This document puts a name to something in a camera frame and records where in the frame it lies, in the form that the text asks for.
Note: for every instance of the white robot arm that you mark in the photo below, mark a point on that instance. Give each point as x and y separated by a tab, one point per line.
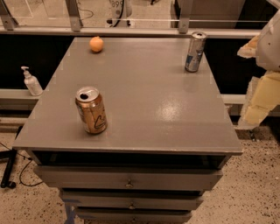
263	93

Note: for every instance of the gold soda can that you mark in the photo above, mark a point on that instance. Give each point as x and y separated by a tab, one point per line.
90	106

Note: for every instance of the silver blue redbull can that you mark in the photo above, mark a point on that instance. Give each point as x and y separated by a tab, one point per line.
195	51

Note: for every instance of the grey drawer cabinet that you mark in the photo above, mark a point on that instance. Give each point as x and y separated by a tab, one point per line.
159	116

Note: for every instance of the orange fruit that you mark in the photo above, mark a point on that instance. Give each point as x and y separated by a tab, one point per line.
96	44

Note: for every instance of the top grey drawer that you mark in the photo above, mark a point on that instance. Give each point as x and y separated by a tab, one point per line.
128	178

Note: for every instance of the grey drawer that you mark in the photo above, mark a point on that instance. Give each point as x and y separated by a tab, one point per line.
128	178
132	200
132	216

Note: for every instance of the white machine base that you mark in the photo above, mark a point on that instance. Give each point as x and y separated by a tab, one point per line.
121	11

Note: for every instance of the middle grey drawer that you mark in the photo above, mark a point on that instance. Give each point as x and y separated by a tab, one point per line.
132	200

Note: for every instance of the white pump sanitizer bottle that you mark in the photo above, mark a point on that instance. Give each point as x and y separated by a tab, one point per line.
31	82

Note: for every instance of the bottom grey drawer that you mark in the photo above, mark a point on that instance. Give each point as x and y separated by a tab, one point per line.
132	216

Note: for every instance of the black stand leg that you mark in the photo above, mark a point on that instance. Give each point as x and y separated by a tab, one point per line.
8	155

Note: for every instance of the grey metal railing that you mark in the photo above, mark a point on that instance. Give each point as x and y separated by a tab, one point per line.
150	18

